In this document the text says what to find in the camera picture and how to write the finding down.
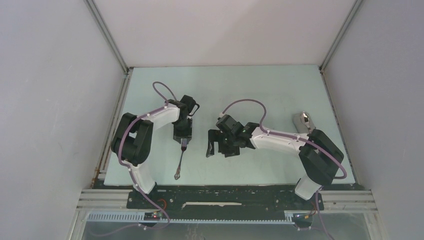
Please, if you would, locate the grey cloth napkin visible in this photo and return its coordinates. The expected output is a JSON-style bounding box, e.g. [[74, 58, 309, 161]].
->
[[292, 112, 316, 135]]

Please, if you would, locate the silver spoon pink handle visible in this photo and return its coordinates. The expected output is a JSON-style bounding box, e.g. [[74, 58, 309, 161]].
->
[[299, 111, 313, 133]]

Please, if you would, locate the aluminium frame post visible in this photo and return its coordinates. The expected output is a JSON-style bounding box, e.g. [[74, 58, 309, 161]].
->
[[319, 0, 365, 72], [84, 0, 129, 74]]

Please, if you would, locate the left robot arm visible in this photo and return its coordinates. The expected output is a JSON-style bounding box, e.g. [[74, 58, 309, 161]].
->
[[110, 95, 200, 208]]

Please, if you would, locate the white cable duct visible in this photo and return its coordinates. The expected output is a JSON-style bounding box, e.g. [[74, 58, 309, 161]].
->
[[86, 211, 312, 225]]

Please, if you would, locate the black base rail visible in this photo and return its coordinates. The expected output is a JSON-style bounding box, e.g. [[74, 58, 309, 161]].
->
[[126, 184, 324, 220]]

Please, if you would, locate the left aluminium frame post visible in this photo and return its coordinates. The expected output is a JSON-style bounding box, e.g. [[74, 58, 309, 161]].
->
[[84, 0, 129, 74]]

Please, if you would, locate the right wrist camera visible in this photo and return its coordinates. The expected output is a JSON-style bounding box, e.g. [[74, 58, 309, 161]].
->
[[217, 112, 229, 122]]

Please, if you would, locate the right aluminium frame post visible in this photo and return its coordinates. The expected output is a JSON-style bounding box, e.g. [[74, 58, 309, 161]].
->
[[319, 0, 365, 72]]

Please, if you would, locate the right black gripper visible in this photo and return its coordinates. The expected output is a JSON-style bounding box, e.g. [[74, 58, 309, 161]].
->
[[206, 129, 241, 158]]

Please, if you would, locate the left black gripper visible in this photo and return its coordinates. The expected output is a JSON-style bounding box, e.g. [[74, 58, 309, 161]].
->
[[173, 117, 192, 144]]

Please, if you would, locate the iridescent fork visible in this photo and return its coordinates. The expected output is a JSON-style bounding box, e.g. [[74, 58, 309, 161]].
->
[[174, 139, 188, 180]]

